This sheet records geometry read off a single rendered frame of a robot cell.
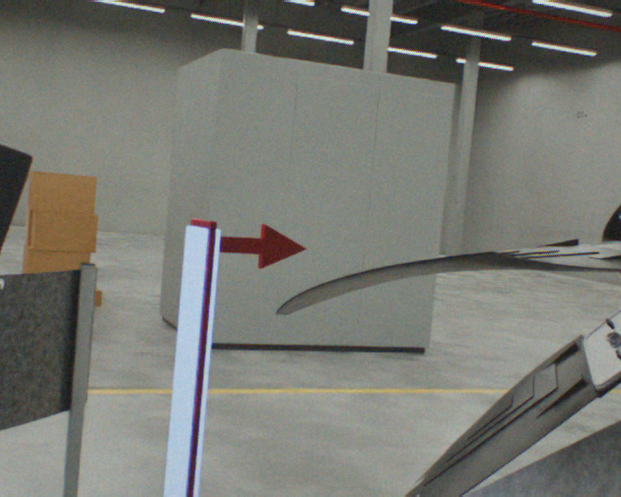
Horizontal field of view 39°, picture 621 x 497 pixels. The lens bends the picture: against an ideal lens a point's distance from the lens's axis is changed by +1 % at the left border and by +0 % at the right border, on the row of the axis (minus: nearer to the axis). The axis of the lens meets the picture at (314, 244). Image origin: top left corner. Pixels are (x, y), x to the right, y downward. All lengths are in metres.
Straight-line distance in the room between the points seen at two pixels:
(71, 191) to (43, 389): 6.04
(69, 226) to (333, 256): 2.77
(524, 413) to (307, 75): 6.11
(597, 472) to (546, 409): 0.13
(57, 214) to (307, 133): 2.78
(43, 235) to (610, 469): 7.96
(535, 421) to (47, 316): 1.85
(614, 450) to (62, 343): 2.03
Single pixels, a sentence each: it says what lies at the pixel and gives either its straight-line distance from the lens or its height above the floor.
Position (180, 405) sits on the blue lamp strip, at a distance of 0.46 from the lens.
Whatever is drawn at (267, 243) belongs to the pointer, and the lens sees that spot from 0.47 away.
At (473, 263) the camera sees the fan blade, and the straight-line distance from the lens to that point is 0.45.
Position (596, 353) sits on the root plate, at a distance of 0.78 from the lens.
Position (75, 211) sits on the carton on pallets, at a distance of 8.47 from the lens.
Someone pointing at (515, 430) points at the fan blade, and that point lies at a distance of 0.77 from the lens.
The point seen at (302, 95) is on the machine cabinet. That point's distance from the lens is 6.76.
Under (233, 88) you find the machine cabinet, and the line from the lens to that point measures 6.60.
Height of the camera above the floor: 1.21
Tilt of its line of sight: 3 degrees down
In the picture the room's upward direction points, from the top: 5 degrees clockwise
